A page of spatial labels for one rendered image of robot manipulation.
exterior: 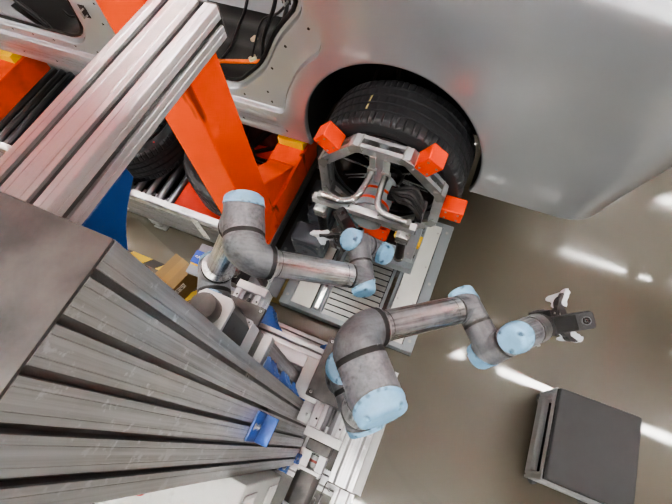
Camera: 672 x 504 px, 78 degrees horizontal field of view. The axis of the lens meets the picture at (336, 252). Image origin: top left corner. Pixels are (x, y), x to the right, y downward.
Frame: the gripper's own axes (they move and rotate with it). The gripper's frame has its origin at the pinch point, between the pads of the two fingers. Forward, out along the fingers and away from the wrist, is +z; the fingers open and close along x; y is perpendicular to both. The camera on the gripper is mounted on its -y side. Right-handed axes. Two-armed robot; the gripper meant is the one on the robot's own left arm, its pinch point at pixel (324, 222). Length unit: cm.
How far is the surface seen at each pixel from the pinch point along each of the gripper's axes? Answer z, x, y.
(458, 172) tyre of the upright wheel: -28, 47, -6
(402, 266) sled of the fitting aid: 20, 53, 65
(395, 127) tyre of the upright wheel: -14.7, 31.2, -28.1
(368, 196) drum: -4.1, 20.9, -2.1
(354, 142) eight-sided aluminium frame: -4.0, 19.7, -25.6
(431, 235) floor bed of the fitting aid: 26, 85, 64
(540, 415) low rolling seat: -66, 48, 115
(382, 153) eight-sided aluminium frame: -13.6, 23.9, -20.9
